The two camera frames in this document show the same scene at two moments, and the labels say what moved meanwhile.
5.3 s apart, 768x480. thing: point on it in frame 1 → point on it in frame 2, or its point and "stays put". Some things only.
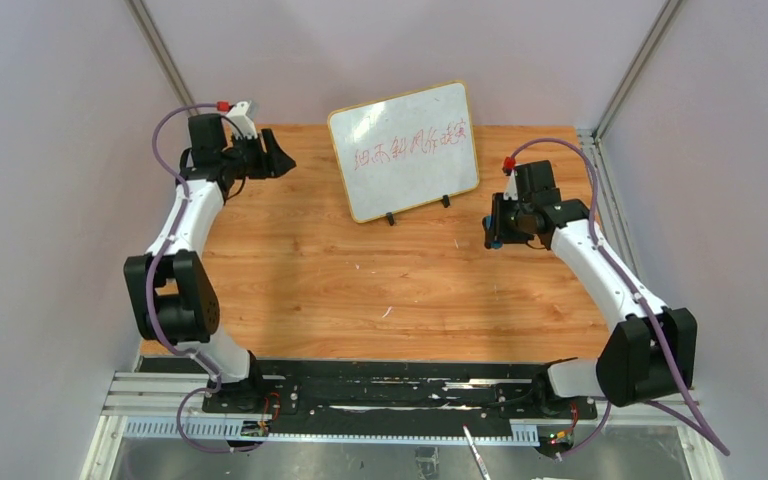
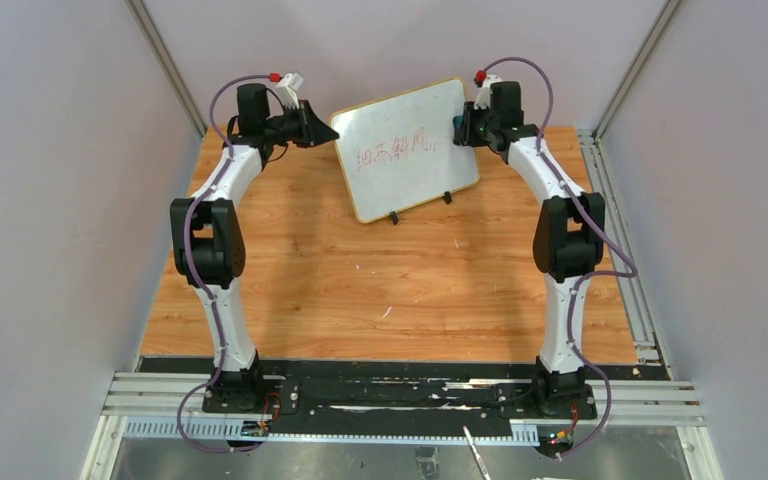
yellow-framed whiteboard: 403,150 stays put
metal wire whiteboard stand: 390,215 stays put
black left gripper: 263,158 → 300,125
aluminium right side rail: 613,221 stays put
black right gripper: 498,221 → 465,132
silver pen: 480,464 stays put
